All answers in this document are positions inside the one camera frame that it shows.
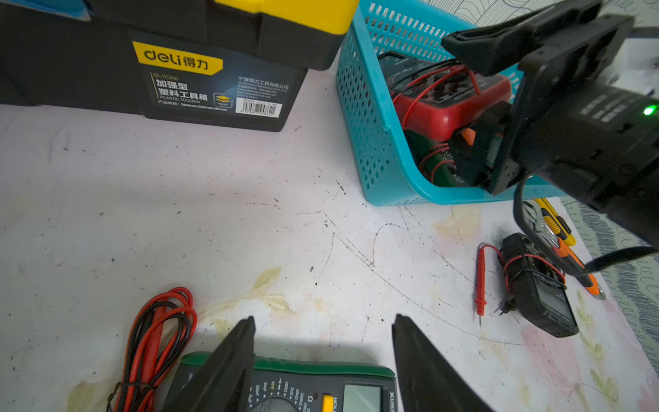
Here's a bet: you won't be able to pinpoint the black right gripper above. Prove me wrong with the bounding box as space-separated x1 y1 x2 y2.
441 1 658 196

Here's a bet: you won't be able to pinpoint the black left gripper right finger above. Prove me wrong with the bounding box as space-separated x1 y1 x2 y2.
392 314 491 411

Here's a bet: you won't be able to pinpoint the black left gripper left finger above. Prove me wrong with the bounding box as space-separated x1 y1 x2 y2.
163 316 256 412

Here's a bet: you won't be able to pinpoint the red multimeter with leads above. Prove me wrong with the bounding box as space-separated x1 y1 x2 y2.
379 51 512 142

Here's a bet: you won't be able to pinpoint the green multimeter with leads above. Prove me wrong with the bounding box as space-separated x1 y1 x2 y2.
405 130 468 187

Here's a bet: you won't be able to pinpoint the small black multimeter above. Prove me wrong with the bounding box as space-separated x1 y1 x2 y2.
499 233 579 338

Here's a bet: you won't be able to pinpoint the teal plastic basket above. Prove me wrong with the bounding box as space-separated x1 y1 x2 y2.
335 0 567 207

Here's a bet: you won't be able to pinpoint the red black test leads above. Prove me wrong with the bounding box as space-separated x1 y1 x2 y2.
106 287 197 411

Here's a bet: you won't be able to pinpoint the yellow utility knife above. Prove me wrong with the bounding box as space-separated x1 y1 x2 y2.
535 197 577 247

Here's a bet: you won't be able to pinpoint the yellow black toolbox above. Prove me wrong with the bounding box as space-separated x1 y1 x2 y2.
1 0 358 132

